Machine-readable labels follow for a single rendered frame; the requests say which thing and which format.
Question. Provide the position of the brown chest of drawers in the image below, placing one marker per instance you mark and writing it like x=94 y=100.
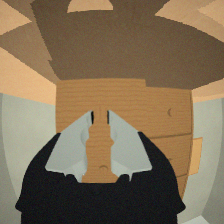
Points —
x=179 y=136

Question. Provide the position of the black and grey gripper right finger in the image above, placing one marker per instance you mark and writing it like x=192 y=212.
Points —
x=133 y=153

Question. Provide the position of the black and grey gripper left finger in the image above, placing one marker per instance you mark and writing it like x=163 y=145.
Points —
x=63 y=154

